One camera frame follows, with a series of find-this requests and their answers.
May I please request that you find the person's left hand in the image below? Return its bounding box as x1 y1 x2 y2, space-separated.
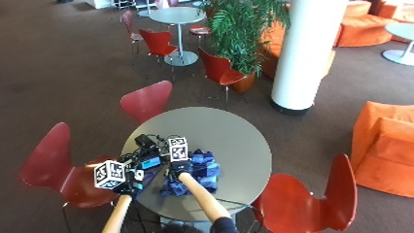
113 165 148 196

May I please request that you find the person's right hand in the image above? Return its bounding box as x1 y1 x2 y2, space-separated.
165 159 194 183

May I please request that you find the blue patterned cloth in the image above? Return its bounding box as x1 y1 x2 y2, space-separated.
141 149 221 197

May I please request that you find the black device with blue screen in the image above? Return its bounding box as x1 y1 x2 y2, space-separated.
136 154 162 171

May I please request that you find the white marker cube left glove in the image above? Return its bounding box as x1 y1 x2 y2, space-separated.
93 159 128 190

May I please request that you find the white marker cube glove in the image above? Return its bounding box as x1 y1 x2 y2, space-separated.
165 136 192 163
93 159 128 190

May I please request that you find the white marker cube right glove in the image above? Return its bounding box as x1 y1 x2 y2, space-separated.
165 136 192 163

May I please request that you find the black box device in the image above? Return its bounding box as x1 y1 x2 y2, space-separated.
133 133 160 150

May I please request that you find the person's dark sleeve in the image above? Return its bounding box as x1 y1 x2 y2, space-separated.
209 216 241 233

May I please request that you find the large red chair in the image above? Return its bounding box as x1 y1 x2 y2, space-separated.
119 80 174 125
19 121 127 209
252 152 359 233

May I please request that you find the orange plant pot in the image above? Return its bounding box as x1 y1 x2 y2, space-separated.
229 71 258 94

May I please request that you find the small red chair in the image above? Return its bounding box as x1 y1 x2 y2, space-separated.
197 47 249 87
188 24 212 37
137 28 180 58
120 10 145 44

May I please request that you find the green potted palm plant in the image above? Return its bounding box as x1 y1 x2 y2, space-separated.
201 0 292 78

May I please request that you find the white round pillar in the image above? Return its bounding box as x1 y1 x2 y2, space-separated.
269 0 349 117

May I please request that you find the orange armchair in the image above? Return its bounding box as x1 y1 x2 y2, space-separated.
349 100 414 199

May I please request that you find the orange round sofa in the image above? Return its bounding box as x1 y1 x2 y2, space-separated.
333 0 398 49

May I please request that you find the black cable bundle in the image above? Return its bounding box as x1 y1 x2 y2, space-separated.
117 133 173 172

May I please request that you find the round grey pedestal table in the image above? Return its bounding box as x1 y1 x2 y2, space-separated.
381 21 414 68
148 6 208 68

